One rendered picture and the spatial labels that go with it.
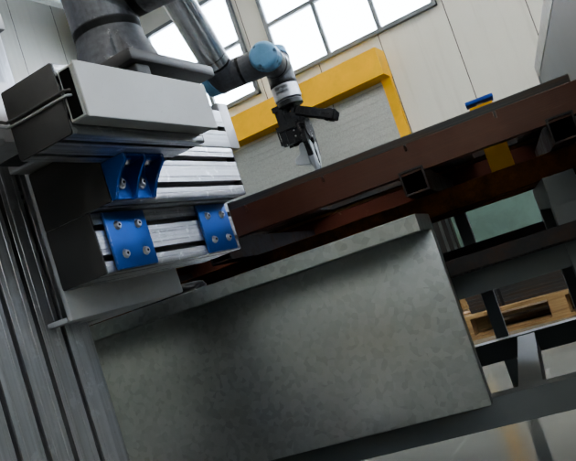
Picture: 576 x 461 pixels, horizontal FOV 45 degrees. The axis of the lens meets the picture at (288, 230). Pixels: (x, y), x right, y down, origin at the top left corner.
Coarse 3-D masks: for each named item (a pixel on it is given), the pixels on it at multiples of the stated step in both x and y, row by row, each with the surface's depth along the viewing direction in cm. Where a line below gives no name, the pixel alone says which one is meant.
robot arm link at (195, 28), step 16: (176, 0) 160; (192, 0) 163; (176, 16) 164; (192, 16) 164; (192, 32) 167; (208, 32) 169; (192, 48) 171; (208, 48) 171; (208, 64) 174; (224, 64) 176; (208, 80) 179; (224, 80) 178; (240, 80) 179
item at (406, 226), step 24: (408, 216) 118; (360, 240) 121; (384, 240) 119; (288, 264) 125; (312, 264) 124; (216, 288) 129; (240, 288) 128; (144, 312) 134; (168, 312) 133; (96, 336) 138
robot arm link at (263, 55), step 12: (252, 48) 174; (264, 48) 174; (276, 48) 174; (240, 60) 177; (252, 60) 174; (264, 60) 174; (276, 60) 174; (240, 72) 177; (252, 72) 177; (264, 72) 177; (276, 72) 180
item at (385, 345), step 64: (384, 256) 136; (192, 320) 149; (256, 320) 144; (320, 320) 140; (384, 320) 136; (448, 320) 132; (128, 384) 154; (192, 384) 149; (256, 384) 145; (320, 384) 140; (384, 384) 136; (448, 384) 132; (128, 448) 154; (192, 448) 150; (256, 448) 145
